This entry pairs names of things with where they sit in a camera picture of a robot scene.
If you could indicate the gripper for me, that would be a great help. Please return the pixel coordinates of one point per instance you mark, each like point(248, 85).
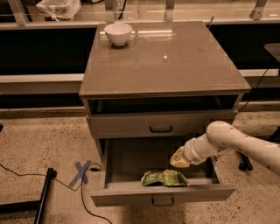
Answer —
point(190, 152)

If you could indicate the green jalapeno chip bag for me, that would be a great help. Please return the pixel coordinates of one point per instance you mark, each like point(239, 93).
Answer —
point(169, 178)

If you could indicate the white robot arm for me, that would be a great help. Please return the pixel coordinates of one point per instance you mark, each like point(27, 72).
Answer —
point(221, 137)

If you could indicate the closed grey top drawer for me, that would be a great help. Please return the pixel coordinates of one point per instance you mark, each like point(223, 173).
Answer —
point(156, 124)

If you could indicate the open grey middle drawer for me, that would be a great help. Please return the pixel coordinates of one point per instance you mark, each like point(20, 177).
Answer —
point(126, 160)

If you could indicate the grey drawer cabinet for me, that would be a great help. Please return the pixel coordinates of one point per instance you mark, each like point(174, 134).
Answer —
point(164, 67)

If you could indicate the clear plastic bag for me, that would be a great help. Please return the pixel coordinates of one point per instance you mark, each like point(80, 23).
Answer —
point(58, 10)

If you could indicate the black stand leg right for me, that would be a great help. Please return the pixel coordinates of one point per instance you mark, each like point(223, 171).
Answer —
point(245, 163)

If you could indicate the black stand leg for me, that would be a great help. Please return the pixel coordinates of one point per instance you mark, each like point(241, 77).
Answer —
point(34, 205)
point(245, 163)

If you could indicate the blue tape cross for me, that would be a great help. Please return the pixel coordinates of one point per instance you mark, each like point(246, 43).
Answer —
point(81, 168)

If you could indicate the white ceramic bowl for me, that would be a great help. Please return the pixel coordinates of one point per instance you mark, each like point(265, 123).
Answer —
point(118, 34)

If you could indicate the black stand leg left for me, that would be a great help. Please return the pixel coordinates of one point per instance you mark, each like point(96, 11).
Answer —
point(34, 205)

